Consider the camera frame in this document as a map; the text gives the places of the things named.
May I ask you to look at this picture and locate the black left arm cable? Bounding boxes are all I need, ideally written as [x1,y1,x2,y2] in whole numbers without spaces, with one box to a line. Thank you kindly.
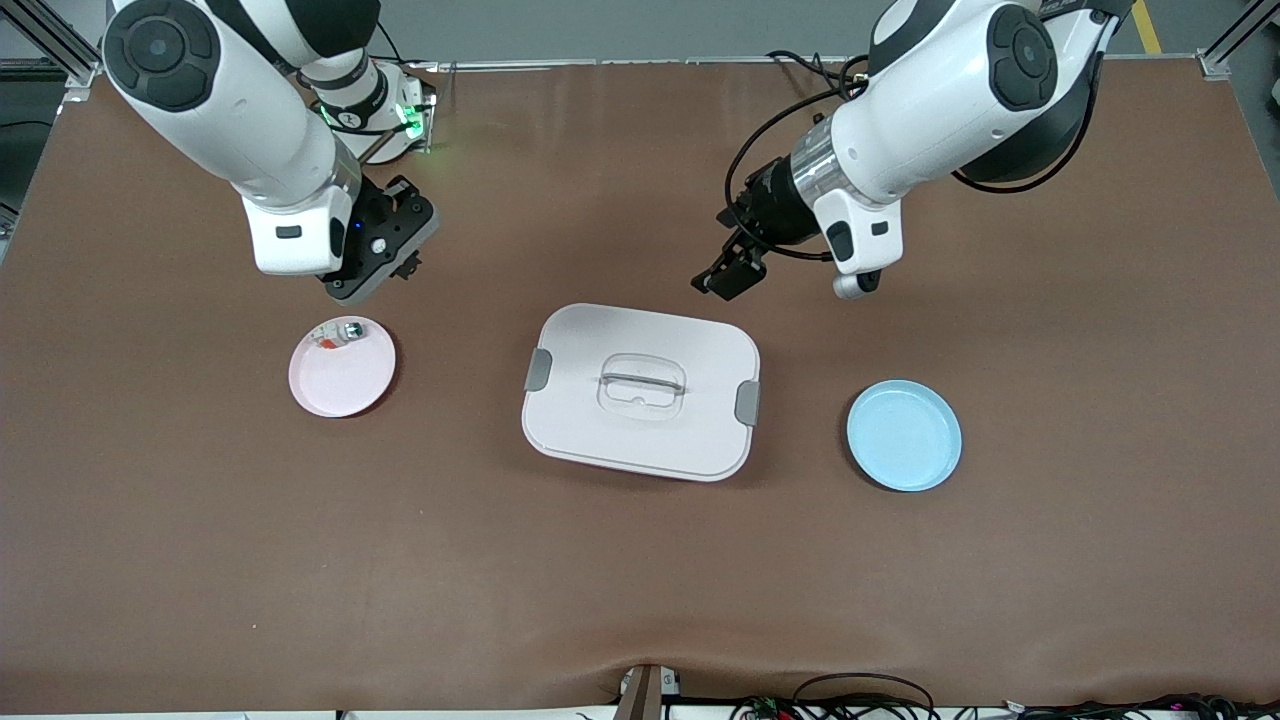
[720,55,873,263]

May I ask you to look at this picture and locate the black left base cable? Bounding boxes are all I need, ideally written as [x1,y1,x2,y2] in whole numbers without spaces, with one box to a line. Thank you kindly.
[767,48,869,101]

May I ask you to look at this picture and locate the light blue round plate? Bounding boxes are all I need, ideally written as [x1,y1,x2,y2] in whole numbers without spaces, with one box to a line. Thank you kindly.
[845,379,963,493]

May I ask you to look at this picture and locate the black looped cable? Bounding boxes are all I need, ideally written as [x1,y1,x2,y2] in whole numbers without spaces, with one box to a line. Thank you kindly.
[792,672,937,720]

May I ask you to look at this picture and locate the metal table edge bracket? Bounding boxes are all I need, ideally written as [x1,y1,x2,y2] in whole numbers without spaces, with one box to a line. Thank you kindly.
[615,663,683,720]

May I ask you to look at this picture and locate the pink round plate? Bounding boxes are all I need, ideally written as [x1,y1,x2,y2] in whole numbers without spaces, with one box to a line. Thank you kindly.
[288,316,397,419]

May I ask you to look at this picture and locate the small white green toy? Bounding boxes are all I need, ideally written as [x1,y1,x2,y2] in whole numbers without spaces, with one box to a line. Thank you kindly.
[308,319,368,352]

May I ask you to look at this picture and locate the brown table mat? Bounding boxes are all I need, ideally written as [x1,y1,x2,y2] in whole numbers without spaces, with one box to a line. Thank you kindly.
[0,58,1280,714]

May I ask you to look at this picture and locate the white lidded storage box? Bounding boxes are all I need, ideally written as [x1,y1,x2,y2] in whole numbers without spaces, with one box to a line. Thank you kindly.
[521,303,762,484]

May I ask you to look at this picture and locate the aluminium frame post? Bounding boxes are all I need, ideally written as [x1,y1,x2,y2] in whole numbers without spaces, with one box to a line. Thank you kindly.
[1198,0,1280,81]
[0,0,107,91]

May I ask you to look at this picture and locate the black cable bundle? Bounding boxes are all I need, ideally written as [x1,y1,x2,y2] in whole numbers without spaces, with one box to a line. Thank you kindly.
[730,693,1280,720]

